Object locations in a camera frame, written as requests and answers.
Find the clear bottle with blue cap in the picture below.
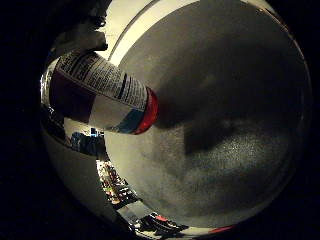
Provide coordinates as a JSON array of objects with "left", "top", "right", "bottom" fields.
[{"left": 40, "top": 49, "right": 160, "bottom": 136}]

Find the cluttered parts shelf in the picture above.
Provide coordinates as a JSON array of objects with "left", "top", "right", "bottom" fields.
[{"left": 96, "top": 159, "right": 140, "bottom": 208}]

